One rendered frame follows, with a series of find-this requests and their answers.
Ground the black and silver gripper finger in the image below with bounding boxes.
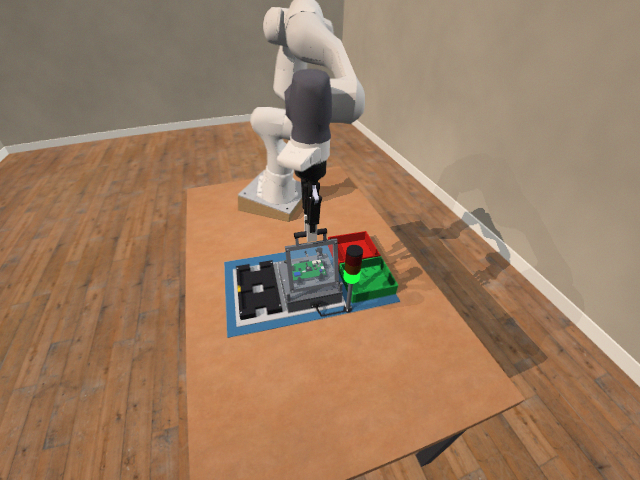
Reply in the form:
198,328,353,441
303,182,322,242
301,179,307,231

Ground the red open-top bin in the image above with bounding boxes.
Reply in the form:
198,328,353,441
328,231,380,268

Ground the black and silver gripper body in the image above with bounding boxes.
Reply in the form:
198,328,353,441
294,161,326,197

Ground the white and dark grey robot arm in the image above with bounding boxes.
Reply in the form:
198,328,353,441
250,0,365,205

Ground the green bin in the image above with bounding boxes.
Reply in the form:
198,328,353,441
339,256,398,303

